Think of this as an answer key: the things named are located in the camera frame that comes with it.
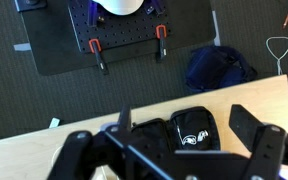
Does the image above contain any black zip case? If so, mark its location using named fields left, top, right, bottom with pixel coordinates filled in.
left=131, top=106, right=221, bottom=152

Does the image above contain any orange black clamp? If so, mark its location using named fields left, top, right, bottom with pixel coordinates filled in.
left=156, top=24, right=167, bottom=62
left=88, top=39, right=109, bottom=75

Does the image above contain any black floor mat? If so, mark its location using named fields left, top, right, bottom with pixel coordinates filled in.
left=15, top=0, right=215, bottom=75

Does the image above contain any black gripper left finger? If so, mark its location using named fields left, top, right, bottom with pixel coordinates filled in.
left=47, top=106, right=171, bottom=180

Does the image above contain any left orange black clamp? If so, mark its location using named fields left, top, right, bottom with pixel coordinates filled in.
left=88, top=39, right=109, bottom=75

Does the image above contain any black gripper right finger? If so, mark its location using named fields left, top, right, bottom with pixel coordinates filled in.
left=229, top=104, right=288, bottom=180

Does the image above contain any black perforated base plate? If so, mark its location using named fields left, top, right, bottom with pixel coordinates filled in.
left=68, top=0, right=171, bottom=53

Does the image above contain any orange pen on floor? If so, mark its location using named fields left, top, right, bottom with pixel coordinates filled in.
left=282, top=13, right=288, bottom=29

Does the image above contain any dark blue backpack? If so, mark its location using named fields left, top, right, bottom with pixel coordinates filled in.
left=185, top=46, right=257, bottom=93

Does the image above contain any right orange black clamp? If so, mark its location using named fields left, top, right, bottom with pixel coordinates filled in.
left=156, top=24, right=167, bottom=62

